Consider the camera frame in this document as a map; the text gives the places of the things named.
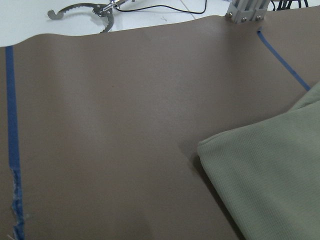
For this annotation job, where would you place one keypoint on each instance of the olive green long-sleeve shirt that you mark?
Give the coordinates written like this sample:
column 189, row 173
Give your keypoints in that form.
column 268, row 173

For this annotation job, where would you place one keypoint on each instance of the grey aluminium frame post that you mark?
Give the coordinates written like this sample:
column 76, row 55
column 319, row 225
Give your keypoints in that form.
column 242, row 11

